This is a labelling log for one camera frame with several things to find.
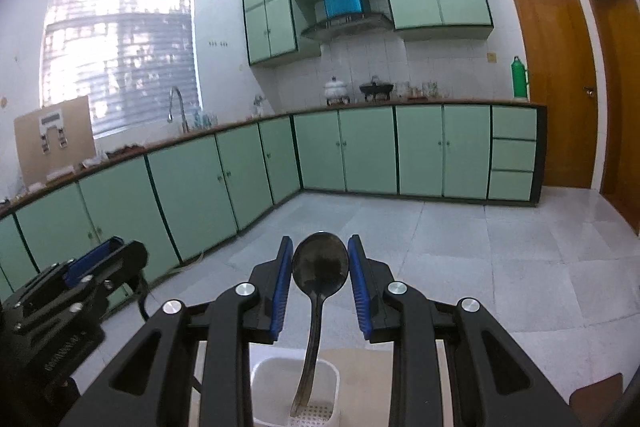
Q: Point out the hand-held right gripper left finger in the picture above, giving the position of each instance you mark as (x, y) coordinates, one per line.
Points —
(281, 292)

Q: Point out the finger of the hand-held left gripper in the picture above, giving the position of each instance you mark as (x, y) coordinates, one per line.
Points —
(122, 272)
(92, 261)

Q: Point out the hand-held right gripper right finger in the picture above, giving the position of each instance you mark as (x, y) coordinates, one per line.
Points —
(359, 292)

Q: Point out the dark metal spoon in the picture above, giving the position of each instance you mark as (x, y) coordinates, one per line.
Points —
(320, 262)

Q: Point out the white plastic utensil holder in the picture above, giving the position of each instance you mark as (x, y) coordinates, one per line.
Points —
(267, 387)

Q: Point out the cardboard box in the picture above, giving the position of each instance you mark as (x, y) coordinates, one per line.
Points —
(77, 132)

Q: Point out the green base kitchen cabinets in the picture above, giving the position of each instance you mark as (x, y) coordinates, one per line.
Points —
(370, 152)

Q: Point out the metal kitchen faucet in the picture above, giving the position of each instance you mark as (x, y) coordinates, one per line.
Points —
(183, 117)

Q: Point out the small glass bottles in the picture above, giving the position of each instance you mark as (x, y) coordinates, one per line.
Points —
(205, 121)

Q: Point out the black cooking pot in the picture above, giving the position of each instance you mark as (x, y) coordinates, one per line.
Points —
(376, 89)

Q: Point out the silver cooking pot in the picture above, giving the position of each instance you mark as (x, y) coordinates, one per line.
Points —
(335, 89)

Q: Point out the row of glass jars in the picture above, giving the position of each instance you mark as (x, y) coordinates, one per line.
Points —
(422, 91)

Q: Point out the window blinds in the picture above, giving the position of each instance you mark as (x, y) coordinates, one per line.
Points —
(120, 47)

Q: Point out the range hood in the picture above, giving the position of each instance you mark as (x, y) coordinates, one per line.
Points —
(345, 27)

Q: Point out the green thermos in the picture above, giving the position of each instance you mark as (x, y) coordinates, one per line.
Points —
(519, 79)

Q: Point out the brown wooden door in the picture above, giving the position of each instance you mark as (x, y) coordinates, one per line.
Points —
(555, 82)
(620, 107)

